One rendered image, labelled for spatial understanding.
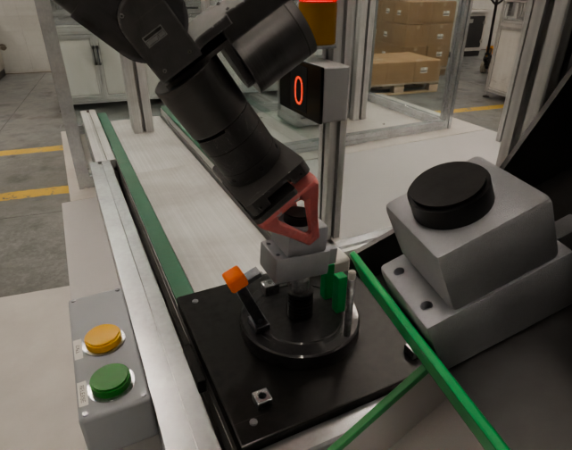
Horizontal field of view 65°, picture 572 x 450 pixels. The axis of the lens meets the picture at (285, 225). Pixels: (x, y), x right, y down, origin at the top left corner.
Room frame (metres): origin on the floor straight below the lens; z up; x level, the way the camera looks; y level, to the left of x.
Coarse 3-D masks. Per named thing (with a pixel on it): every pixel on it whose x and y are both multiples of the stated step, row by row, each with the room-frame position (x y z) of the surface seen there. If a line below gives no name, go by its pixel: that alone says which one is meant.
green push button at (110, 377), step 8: (104, 368) 0.35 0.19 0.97; (112, 368) 0.35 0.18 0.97; (120, 368) 0.35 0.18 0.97; (96, 376) 0.33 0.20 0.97; (104, 376) 0.33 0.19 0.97; (112, 376) 0.33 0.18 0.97; (120, 376) 0.33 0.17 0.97; (128, 376) 0.34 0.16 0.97; (96, 384) 0.32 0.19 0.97; (104, 384) 0.32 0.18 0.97; (112, 384) 0.32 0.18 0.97; (120, 384) 0.32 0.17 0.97; (128, 384) 0.33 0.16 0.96; (96, 392) 0.32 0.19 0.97; (104, 392) 0.32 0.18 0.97; (112, 392) 0.32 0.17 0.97; (120, 392) 0.32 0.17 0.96
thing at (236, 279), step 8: (224, 272) 0.38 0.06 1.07; (232, 272) 0.38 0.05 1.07; (240, 272) 0.38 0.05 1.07; (248, 272) 0.39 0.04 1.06; (256, 272) 0.39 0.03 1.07; (232, 280) 0.37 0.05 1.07; (240, 280) 0.37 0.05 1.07; (248, 280) 0.38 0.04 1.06; (232, 288) 0.37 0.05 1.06; (240, 288) 0.37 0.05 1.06; (240, 296) 0.38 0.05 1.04; (248, 296) 0.38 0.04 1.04; (248, 304) 0.38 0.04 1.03; (256, 304) 0.38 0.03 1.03; (256, 312) 0.38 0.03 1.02; (256, 320) 0.38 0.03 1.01
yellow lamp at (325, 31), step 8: (304, 8) 0.62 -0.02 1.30; (312, 8) 0.61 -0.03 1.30; (320, 8) 0.61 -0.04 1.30; (328, 8) 0.61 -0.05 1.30; (336, 8) 0.63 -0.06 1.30; (304, 16) 0.62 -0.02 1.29; (312, 16) 0.61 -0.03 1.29; (320, 16) 0.61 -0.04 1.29; (328, 16) 0.62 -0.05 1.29; (312, 24) 0.61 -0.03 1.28; (320, 24) 0.61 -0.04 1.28; (328, 24) 0.62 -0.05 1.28; (312, 32) 0.61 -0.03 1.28; (320, 32) 0.61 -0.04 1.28; (328, 32) 0.62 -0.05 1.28; (320, 40) 0.61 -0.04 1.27; (328, 40) 0.62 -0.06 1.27
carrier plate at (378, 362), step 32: (224, 288) 0.49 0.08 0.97; (256, 288) 0.49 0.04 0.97; (192, 320) 0.42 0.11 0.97; (224, 320) 0.42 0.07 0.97; (384, 320) 0.42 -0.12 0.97; (224, 352) 0.37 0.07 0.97; (352, 352) 0.37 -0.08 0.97; (384, 352) 0.37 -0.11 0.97; (224, 384) 0.33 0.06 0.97; (256, 384) 0.33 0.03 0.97; (288, 384) 0.33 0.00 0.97; (320, 384) 0.33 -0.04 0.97; (352, 384) 0.33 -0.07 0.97; (384, 384) 0.33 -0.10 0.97; (224, 416) 0.30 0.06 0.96; (256, 416) 0.29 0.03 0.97; (288, 416) 0.29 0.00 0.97; (320, 416) 0.29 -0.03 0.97; (256, 448) 0.26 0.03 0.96
